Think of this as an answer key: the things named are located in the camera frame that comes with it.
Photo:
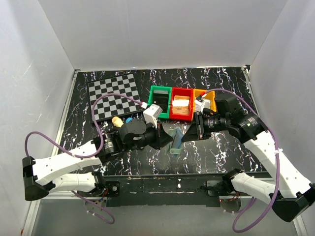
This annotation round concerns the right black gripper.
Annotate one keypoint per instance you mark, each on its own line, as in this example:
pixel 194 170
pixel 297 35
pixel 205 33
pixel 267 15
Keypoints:
pixel 197 130

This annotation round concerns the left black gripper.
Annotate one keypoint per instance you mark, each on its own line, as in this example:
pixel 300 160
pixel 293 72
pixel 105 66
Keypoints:
pixel 161 138

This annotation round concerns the light blue credit cards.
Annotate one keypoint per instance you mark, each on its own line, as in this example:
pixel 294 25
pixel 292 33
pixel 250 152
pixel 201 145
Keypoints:
pixel 176 147

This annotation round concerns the grey-green card holder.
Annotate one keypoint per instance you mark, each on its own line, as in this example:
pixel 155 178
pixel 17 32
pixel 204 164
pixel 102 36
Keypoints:
pixel 172 133

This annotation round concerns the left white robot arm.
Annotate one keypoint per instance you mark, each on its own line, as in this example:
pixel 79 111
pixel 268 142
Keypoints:
pixel 56 173

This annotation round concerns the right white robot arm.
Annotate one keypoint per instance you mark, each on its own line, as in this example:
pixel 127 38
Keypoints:
pixel 291 194

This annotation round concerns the brown cards in red bin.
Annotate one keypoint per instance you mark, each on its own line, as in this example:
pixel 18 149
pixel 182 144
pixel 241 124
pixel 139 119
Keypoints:
pixel 180 105

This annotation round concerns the black cards in green bin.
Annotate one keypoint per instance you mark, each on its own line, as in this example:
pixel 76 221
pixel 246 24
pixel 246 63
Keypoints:
pixel 160 98

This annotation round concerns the green plastic bin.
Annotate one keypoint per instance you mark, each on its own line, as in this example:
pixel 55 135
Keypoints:
pixel 150 100

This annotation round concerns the red plastic bin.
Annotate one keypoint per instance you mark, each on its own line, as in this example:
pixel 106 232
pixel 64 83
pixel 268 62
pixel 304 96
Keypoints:
pixel 183 92

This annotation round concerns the orange plastic bin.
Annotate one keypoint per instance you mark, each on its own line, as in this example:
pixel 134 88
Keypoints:
pixel 205 95

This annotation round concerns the black front base bar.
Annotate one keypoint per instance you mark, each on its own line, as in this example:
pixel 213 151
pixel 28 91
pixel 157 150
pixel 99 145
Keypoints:
pixel 170 190

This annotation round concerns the black grey chessboard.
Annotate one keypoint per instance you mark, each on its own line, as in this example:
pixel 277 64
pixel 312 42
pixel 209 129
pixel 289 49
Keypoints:
pixel 106 108

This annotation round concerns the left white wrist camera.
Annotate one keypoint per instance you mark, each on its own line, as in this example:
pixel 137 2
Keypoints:
pixel 151 114

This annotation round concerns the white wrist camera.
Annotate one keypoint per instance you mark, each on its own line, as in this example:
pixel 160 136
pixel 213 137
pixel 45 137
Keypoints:
pixel 201 104
pixel 151 114

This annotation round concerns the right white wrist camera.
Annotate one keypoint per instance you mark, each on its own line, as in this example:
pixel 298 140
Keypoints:
pixel 201 104

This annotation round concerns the cream wooden handle tool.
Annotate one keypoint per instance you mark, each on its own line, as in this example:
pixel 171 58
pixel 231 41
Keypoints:
pixel 117 122

